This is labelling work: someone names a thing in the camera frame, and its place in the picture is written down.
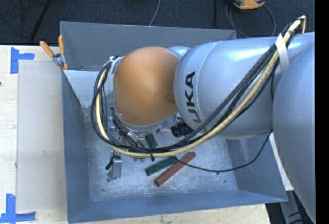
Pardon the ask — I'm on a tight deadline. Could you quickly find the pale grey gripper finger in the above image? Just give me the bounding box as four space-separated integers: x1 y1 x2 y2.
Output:
112 157 123 180
106 163 114 183

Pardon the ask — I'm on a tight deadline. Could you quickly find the grey metal bin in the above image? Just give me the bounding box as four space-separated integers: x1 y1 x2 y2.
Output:
59 21 289 224

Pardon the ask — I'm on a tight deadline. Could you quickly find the dark green flat block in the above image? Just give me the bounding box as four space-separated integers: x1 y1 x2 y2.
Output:
145 156 178 177

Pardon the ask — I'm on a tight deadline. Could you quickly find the red-brown flat block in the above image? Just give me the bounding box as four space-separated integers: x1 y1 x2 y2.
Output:
154 151 197 188

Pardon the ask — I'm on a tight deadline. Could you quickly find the pale flat board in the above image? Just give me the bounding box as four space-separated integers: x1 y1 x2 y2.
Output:
15 59 68 215

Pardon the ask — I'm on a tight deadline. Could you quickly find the black cylinder on white bracket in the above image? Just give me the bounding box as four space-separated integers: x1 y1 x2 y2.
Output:
170 117 194 138

